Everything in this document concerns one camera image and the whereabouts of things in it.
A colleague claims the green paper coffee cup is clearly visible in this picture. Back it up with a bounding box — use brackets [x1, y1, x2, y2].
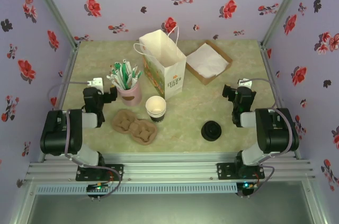
[145, 96, 167, 115]

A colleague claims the right aluminium corner post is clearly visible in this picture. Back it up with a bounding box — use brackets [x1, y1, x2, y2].
[261, 0, 310, 50]

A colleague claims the slotted cable duct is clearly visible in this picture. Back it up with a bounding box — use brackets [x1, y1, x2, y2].
[34, 183, 238, 195]

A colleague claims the black plastic cup lid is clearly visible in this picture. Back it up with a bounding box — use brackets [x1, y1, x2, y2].
[200, 120, 222, 142]

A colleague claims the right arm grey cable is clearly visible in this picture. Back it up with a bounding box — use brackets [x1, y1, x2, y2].
[239, 77, 295, 199]

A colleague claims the pink straw holder cup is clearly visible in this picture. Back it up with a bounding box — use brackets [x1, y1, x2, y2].
[117, 77, 142, 107]

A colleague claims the aluminium side rail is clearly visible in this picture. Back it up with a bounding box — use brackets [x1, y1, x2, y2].
[39, 46, 79, 163]
[260, 42, 302, 160]

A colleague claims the right controller board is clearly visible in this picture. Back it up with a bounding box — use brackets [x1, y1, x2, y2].
[236, 181, 259, 198]

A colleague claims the controller board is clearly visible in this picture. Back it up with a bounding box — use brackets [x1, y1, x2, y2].
[236, 181, 259, 198]
[86, 183, 112, 199]

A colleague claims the left aluminium corner post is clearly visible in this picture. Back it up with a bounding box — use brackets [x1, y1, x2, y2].
[26, 0, 80, 50]

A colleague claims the white printed paper bag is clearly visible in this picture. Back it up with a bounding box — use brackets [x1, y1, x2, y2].
[133, 25, 187, 101]

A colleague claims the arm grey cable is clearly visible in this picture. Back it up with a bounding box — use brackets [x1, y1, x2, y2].
[239, 77, 295, 199]
[47, 80, 123, 199]

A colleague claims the brown pulp cup carrier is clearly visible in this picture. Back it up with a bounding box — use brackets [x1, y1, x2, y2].
[111, 109, 158, 146]

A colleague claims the left controller board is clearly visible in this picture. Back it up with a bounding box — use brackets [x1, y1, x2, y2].
[86, 183, 112, 199]

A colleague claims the right aluminium side rail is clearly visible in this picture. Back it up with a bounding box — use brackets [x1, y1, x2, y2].
[260, 42, 302, 160]

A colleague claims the left aluminium side rail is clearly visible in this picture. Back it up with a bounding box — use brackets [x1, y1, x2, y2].
[39, 46, 79, 163]

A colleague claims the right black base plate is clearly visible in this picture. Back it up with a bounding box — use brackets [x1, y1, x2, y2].
[216, 162, 265, 181]

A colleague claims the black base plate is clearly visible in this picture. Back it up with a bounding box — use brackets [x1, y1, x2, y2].
[76, 164, 124, 182]
[216, 162, 265, 181]

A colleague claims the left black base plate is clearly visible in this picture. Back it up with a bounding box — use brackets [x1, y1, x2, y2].
[76, 164, 124, 182]

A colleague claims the white paper napkin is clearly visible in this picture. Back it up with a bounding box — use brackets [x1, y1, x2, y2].
[187, 43, 229, 78]

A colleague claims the aluminium corner post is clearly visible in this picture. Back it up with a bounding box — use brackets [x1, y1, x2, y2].
[26, 0, 80, 50]
[261, 0, 310, 50]

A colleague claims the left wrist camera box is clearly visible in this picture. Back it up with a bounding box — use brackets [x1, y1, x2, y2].
[87, 76, 104, 94]

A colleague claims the brown cardboard box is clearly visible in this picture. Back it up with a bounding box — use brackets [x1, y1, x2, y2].
[186, 40, 234, 86]

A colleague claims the front aluminium rail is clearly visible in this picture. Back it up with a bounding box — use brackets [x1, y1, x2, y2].
[26, 152, 316, 182]

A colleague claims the left arm grey cable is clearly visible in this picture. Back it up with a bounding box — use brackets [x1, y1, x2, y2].
[47, 80, 123, 199]

